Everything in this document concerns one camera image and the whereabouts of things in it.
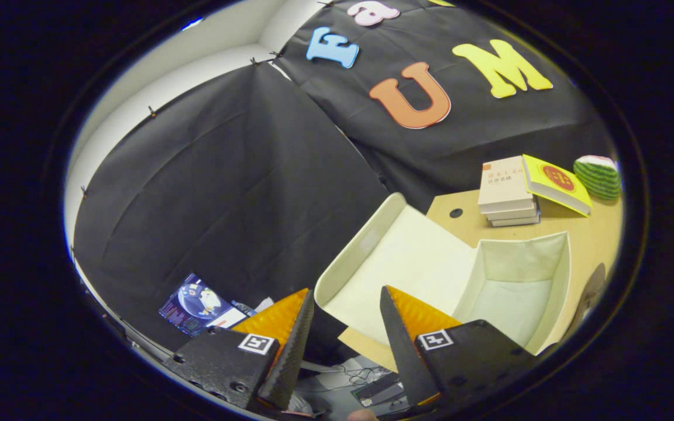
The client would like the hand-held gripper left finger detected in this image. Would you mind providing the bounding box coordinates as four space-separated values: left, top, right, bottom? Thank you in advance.
161 288 315 411

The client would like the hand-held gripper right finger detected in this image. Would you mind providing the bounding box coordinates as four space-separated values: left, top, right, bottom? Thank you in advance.
380 285 539 407

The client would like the pale green fabric storage box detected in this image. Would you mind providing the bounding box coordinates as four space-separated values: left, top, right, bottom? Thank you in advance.
314 192 572 356

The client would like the brown fuzzy shoe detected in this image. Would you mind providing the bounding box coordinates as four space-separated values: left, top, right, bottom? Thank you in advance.
571 263 607 328

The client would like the blue globe print magazine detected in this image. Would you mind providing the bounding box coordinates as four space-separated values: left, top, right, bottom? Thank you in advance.
159 273 250 337

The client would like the blue-edged paperback book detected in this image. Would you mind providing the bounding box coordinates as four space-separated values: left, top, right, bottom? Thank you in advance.
489 212 542 228

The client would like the black backdrop cloth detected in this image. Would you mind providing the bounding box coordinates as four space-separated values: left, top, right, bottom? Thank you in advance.
71 0 615 351

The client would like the white paperback book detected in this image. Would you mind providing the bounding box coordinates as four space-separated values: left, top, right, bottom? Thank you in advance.
485 201 539 222

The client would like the beige cover book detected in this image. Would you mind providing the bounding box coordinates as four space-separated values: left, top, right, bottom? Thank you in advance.
477 156 534 215

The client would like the yellow book with red emblem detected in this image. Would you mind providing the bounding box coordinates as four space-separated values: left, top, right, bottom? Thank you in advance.
521 154 593 217

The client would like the watermelon slice plush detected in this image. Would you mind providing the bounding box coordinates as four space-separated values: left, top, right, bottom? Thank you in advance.
573 155 623 202

